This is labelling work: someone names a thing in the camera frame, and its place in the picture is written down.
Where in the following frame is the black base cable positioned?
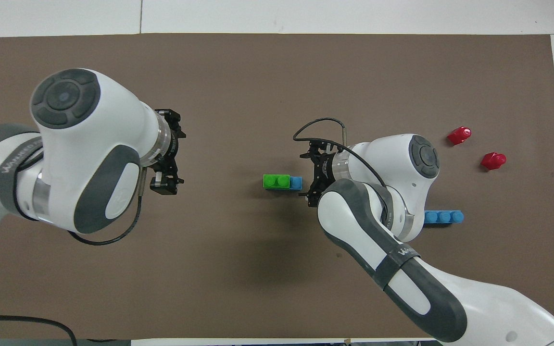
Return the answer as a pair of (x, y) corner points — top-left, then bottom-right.
(0, 313), (78, 346)

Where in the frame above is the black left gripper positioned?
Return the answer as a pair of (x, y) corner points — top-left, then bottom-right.
(150, 109), (187, 195)

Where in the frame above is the brown table mat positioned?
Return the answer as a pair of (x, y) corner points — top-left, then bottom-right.
(0, 33), (554, 339)

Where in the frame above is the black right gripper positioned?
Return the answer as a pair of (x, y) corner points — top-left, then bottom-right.
(299, 139), (339, 208)

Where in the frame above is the red one-stud toy brick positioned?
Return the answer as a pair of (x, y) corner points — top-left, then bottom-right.
(480, 152), (507, 171)
(447, 126), (472, 146)

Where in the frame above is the green two-stud toy brick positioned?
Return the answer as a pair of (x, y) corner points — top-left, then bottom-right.
(263, 174), (290, 189)

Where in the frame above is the blue three-stud toy brick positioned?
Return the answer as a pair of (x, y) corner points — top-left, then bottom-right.
(264, 176), (303, 191)
(424, 210), (465, 225)

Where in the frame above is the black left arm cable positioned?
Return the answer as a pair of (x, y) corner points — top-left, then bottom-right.
(68, 166), (143, 246)

